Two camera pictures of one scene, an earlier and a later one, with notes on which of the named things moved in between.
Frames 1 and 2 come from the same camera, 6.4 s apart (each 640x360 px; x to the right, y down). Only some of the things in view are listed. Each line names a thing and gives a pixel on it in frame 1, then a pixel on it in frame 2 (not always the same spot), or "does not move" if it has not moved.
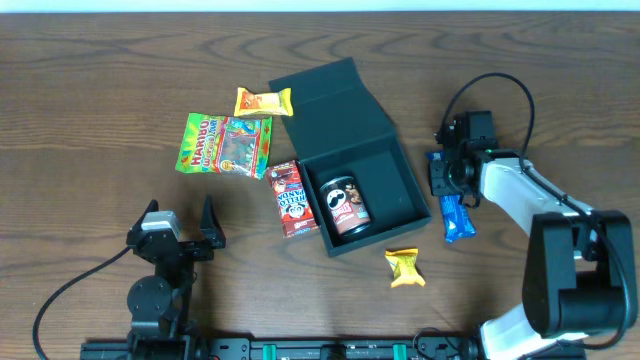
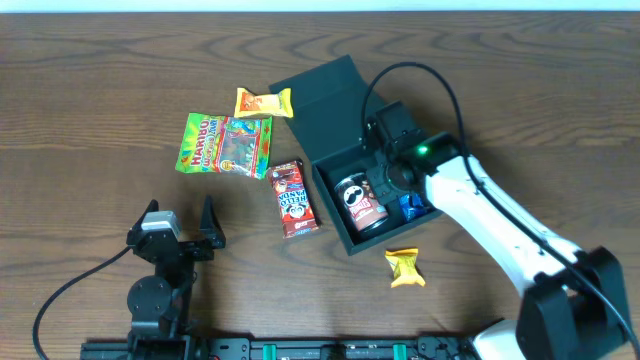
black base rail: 286,348 does not move
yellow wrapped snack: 402,261 does not move
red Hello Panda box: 294,208 does not move
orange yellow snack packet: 267,103 does not move
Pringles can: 346,205 -> 366,210
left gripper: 185,248 does not move
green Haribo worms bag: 224,144 does not move
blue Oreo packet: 458,221 -> 412,206
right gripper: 441,186 -> 385,194
